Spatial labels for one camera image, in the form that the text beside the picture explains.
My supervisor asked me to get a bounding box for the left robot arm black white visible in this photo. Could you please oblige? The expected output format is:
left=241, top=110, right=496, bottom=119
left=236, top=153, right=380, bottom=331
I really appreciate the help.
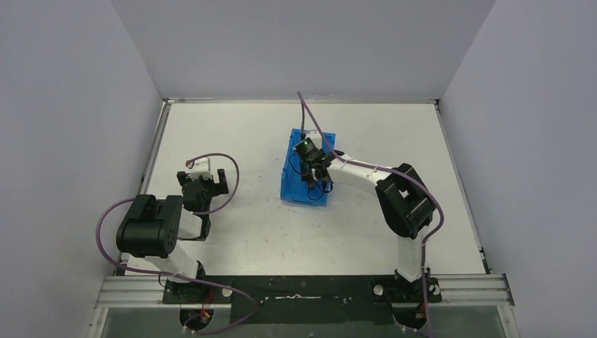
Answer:
left=116, top=168, right=229, bottom=303

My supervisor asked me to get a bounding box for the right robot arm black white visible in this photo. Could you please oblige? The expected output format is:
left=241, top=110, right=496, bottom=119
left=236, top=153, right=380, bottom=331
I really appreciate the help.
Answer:
left=294, top=137, right=436, bottom=302

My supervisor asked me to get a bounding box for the blue plastic bin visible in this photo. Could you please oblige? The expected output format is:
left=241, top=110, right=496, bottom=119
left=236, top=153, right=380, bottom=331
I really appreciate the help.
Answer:
left=280, top=129, right=336, bottom=206

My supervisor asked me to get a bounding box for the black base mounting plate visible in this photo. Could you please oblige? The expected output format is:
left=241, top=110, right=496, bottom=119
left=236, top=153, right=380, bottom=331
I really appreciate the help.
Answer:
left=162, top=275, right=442, bottom=328

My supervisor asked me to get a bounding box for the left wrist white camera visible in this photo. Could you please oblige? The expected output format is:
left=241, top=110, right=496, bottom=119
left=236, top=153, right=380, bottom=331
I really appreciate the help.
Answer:
left=186, top=158, right=213, bottom=180

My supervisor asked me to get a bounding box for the wrist white camera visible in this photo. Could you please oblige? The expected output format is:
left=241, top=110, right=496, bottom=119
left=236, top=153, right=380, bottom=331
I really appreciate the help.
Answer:
left=186, top=158, right=213, bottom=180
left=305, top=130, right=322, bottom=149

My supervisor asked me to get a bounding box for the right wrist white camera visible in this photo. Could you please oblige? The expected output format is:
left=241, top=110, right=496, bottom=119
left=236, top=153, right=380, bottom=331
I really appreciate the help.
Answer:
left=305, top=130, right=322, bottom=149

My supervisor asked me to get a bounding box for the aluminium frame rail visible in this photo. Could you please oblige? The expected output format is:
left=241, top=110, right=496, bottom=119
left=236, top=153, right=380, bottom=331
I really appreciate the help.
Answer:
left=95, top=274, right=515, bottom=310

